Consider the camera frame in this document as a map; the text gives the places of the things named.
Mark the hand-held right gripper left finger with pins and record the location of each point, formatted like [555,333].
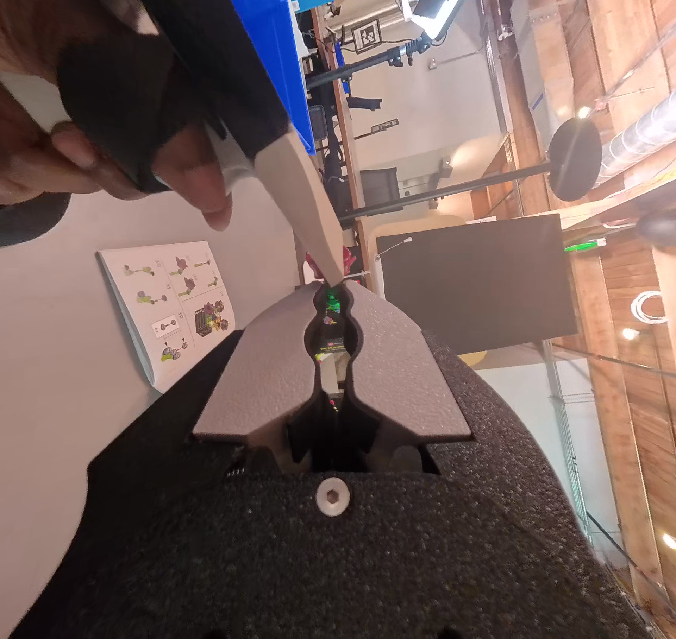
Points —
[264,380]

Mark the large blue plastic bin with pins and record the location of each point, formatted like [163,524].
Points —
[269,37]

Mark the studio light panel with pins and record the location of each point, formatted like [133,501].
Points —
[438,0]

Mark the green lego stem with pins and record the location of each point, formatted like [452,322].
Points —
[333,302]

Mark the wood edged black board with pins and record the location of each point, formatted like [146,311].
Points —
[475,285]

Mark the black round base stand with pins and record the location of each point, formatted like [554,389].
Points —
[576,159]

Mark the magenta lego flower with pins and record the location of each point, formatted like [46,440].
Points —
[314,270]

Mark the square wall tag sign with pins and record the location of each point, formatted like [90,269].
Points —
[367,36]

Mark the lego instruction booklet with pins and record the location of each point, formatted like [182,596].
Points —
[174,307]

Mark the person's left hand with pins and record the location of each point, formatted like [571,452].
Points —
[42,164]

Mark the silver ceiling duct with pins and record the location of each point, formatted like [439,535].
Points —
[644,138]

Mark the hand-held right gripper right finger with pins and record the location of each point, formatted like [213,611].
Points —
[407,375]

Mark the black light stand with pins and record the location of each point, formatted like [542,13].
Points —
[370,64]

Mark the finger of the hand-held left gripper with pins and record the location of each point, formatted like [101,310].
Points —
[301,201]

